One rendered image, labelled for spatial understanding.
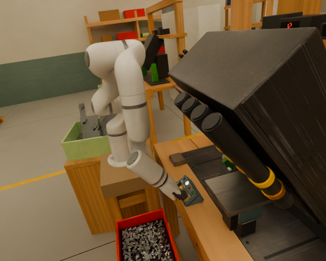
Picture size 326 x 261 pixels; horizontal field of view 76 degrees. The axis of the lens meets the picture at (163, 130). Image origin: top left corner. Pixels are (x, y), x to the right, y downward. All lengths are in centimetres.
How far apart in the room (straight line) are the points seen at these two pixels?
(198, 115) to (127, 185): 86
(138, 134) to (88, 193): 125
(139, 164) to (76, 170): 105
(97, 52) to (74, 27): 687
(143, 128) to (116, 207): 74
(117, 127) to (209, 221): 66
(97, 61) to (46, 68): 704
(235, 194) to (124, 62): 55
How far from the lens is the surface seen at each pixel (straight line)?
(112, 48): 82
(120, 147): 123
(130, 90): 69
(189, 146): 147
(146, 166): 80
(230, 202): 72
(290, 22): 102
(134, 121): 71
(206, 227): 94
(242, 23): 146
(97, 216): 209
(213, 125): 33
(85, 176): 180
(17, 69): 801
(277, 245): 94
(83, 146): 171
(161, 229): 98
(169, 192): 88
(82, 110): 196
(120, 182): 116
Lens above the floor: 164
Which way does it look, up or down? 26 degrees down
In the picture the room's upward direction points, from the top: 8 degrees counter-clockwise
